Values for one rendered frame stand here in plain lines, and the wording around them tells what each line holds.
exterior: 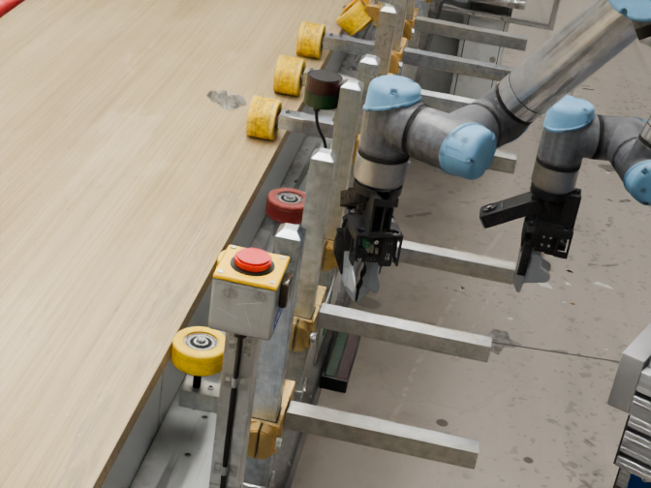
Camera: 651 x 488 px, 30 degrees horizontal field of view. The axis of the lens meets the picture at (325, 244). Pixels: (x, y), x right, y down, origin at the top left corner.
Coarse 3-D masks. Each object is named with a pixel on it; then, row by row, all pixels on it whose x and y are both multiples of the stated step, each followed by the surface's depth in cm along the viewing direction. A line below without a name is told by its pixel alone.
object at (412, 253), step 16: (400, 256) 216; (416, 256) 215; (432, 256) 215; (448, 256) 214; (464, 256) 215; (480, 256) 216; (464, 272) 215; (480, 272) 214; (496, 272) 214; (512, 272) 213
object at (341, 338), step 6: (342, 336) 216; (336, 342) 214; (342, 342) 215; (336, 348) 213; (342, 348) 213; (336, 354) 211; (330, 360) 209; (336, 360) 209; (330, 366) 207; (336, 366) 208; (330, 372) 206
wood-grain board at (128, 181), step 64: (64, 0) 294; (128, 0) 301; (192, 0) 307; (256, 0) 314; (320, 0) 321; (0, 64) 254; (64, 64) 258; (128, 64) 263; (192, 64) 268; (256, 64) 274; (320, 64) 279; (0, 128) 226; (64, 128) 230; (128, 128) 234; (192, 128) 238; (0, 192) 205; (64, 192) 208; (128, 192) 211; (192, 192) 214; (256, 192) 220; (0, 256) 186; (64, 256) 189; (128, 256) 192; (192, 256) 194; (0, 320) 171; (64, 320) 173; (128, 320) 176; (0, 384) 158; (64, 384) 160; (128, 384) 162; (0, 448) 147; (64, 448) 149
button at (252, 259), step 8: (248, 248) 131; (256, 248) 131; (240, 256) 129; (248, 256) 129; (256, 256) 130; (264, 256) 130; (240, 264) 128; (248, 264) 128; (256, 264) 128; (264, 264) 129
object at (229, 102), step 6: (210, 90) 253; (222, 90) 253; (210, 96) 252; (216, 96) 251; (222, 96) 252; (228, 96) 251; (234, 96) 252; (240, 96) 252; (216, 102) 250; (222, 102) 250; (228, 102) 249; (234, 102) 251; (240, 102) 251; (228, 108) 248; (234, 108) 249
